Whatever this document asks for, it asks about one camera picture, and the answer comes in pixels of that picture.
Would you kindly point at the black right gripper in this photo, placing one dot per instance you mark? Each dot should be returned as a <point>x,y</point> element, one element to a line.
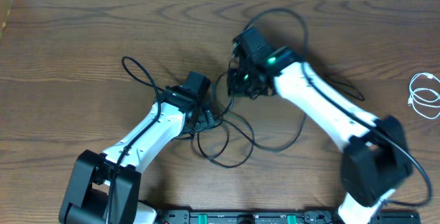
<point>234,87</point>

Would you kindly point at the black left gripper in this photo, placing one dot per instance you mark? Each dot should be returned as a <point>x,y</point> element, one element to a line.
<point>207,119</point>

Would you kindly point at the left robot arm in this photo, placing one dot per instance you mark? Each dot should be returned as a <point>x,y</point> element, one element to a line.
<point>104,187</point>

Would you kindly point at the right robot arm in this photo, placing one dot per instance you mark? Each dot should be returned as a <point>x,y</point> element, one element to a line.
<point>374,151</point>

